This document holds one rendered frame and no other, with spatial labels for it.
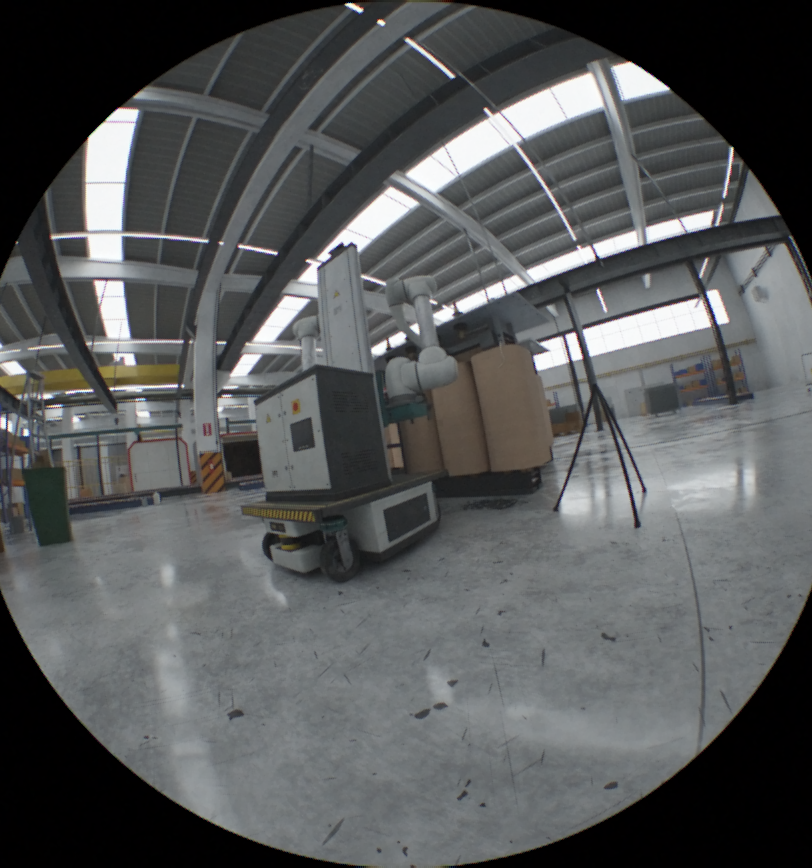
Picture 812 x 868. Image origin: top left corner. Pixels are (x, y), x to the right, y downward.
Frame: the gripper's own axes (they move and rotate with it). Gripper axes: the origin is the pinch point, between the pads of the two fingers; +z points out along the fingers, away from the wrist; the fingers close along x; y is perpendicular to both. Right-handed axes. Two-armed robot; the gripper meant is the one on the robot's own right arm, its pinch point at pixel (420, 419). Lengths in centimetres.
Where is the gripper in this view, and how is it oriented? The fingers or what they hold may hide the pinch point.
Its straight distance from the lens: 187.7
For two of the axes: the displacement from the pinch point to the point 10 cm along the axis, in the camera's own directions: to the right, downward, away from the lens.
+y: -5.7, 0.5, -8.2
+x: 8.1, -1.7, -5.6
